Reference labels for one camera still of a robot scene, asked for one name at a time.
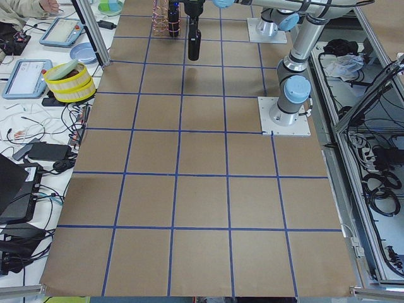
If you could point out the copper wire wine basket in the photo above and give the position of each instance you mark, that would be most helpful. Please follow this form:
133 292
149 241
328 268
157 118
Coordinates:
160 24

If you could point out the yellow wooden steamer basket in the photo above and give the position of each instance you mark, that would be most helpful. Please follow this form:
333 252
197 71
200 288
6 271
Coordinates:
70 82

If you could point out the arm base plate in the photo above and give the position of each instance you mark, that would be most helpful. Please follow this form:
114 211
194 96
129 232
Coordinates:
261 31
274 122

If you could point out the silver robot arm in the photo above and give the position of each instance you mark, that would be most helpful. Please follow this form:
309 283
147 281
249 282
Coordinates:
295 88
272 20

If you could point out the aluminium frame post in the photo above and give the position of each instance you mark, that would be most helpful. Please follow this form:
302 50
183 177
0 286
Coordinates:
87 18

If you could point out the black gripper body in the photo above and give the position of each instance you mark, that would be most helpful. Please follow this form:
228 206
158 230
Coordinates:
192 9

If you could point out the person beige sleeve forearm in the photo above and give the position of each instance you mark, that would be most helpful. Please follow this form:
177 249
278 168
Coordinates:
15 12

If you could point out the teach pendant tablet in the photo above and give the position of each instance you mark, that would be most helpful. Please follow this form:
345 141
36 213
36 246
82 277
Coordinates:
26 80
63 32

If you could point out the near teach pendant tablet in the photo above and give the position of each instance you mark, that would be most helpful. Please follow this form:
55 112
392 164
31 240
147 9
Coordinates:
26 80

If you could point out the black power adapter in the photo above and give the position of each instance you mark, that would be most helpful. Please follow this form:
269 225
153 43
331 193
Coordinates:
49 152

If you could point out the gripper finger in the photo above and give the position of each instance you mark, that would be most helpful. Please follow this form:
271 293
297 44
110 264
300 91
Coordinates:
193 24

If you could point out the person hand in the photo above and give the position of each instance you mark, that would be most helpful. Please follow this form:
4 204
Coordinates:
50 6

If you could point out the wine bottle in basket left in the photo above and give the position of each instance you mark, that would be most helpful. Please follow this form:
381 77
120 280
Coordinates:
173 15

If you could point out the blue plate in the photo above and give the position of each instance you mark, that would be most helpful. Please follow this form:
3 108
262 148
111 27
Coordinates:
83 53

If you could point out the dark wine bottle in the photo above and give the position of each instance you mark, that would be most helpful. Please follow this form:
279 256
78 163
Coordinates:
194 42

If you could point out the black laptop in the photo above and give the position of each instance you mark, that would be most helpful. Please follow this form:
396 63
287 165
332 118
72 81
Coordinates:
19 187

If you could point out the far teach pendant tablet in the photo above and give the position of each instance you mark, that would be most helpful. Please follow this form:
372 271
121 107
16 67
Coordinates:
63 32

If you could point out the green plate with items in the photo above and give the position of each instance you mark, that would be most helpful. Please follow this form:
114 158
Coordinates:
110 7

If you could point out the crumpled white cloth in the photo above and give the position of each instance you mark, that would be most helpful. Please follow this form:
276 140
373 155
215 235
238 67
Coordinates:
345 67

